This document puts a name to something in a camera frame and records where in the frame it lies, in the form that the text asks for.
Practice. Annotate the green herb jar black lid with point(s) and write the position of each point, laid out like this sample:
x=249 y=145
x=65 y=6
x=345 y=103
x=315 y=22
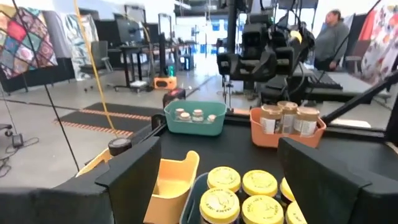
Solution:
x=119 y=144

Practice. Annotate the yellow plastic bin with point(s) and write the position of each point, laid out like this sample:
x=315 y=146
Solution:
x=174 y=186

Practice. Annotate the person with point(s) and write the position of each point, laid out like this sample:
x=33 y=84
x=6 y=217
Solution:
x=332 y=37

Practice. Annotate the grey desk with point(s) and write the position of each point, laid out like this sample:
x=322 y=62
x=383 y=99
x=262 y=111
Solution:
x=360 y=84

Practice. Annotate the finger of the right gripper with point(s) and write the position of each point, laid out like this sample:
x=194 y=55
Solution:
x=244 y=71
x=267 y=70

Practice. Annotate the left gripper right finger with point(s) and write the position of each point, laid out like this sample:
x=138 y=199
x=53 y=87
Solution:
x=317 y=186

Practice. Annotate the orange plastic bin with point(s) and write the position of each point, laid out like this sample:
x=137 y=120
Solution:
x=267 y=140

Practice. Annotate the blue plastic bin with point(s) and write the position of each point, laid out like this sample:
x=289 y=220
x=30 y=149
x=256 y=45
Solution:
x=191 y=205

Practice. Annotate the teal plastic bin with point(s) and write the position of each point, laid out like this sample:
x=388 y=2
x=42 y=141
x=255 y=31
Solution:
x=196 y=129

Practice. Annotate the floral print fabric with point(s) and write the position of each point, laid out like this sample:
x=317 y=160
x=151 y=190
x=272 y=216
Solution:
x=382 y=37

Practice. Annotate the leaf print fabric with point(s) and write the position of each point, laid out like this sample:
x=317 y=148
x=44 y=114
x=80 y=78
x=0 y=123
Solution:
x=77 y=40

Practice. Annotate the black monitor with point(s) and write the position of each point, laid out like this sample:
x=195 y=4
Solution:
x=124 y=31

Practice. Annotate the black keyboard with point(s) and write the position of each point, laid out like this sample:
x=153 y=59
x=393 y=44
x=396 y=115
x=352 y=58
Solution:
x=326 y=81

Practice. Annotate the grey office chair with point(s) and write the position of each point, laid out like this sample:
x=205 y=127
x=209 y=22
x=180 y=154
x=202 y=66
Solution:
x=99 y=53

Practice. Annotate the black power adapter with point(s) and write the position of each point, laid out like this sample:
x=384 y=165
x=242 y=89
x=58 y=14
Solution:
x=17 y=140

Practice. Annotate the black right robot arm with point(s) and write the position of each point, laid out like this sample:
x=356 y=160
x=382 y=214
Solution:
x=286 y=90

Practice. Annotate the black mat orange striped edge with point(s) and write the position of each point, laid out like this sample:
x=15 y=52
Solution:
x=109 y=124
x=124 y=109

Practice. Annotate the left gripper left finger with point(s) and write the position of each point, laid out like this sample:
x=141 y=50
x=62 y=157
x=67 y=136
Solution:
x=133 y=180

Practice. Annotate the colourful patchwork quilt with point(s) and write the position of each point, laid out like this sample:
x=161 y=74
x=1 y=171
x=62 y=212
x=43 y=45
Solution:
x=25 y=40

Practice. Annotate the furikake jar gold lid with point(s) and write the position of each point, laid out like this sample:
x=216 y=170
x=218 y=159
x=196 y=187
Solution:
x=306 y=123
x=288 y=109
x=270 y=121

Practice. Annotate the small glass saffron jar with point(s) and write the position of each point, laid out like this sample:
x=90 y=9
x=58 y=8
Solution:
x=185 y=116
x=211 y=118
x=197 y=115
x=179 y=111

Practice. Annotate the orange box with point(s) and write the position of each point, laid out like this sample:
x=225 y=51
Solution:
x=164 y=84

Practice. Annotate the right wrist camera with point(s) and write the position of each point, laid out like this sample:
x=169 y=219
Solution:
x=253 y=39

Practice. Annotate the black display stand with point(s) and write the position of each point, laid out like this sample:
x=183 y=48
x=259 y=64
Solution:
x=46 y=76

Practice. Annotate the dark spice can yellow lid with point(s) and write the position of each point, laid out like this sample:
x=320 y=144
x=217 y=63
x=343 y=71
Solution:
x=286 y=189
x=262 y=210
x=219 y=205
x=293 y=214
x=224 y=179
x=259 y=183

